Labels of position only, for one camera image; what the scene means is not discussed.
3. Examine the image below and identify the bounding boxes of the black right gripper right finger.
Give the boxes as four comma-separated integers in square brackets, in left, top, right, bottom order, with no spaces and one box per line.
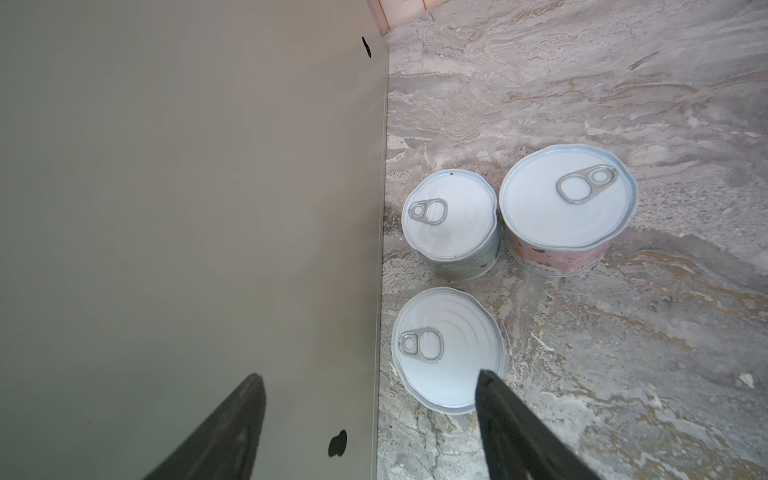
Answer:
[475,370,599,480]

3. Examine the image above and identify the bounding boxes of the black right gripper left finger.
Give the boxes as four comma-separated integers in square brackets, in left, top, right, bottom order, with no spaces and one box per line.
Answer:
[147,374,267,480]

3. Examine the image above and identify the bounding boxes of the grey label can right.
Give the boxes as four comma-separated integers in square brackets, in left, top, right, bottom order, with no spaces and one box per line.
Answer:
[401,169,501,281]

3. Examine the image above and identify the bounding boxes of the white lid can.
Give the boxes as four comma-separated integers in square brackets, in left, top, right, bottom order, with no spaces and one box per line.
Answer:
[498,144,639,277]

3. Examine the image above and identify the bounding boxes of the grey metal cabinet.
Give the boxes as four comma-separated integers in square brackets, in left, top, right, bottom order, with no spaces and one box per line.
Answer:
[1,1,388,479]

